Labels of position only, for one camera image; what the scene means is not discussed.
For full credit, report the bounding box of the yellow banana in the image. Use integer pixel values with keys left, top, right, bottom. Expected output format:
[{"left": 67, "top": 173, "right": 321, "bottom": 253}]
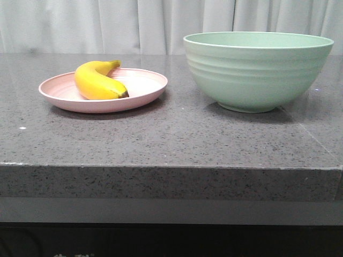
[{"left": 74, "top": 60, "right": 129, "bottom": 100}]

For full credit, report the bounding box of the pink plate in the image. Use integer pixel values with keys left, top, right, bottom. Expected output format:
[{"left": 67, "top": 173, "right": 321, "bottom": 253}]
[{"left": 39, "top": 68, "right": 168, "bottom": 114}]

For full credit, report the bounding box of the green ribbed bowl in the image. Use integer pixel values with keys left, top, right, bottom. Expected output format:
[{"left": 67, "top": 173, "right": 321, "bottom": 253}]
[{"left": 183, "top": 32, "right": 334, "bottom": 113}]

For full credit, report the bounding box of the white curtain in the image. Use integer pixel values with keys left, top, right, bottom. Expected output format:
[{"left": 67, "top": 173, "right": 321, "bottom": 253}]
[{"left": 1, "top": 1, "right": 342, "bottom": 55}]

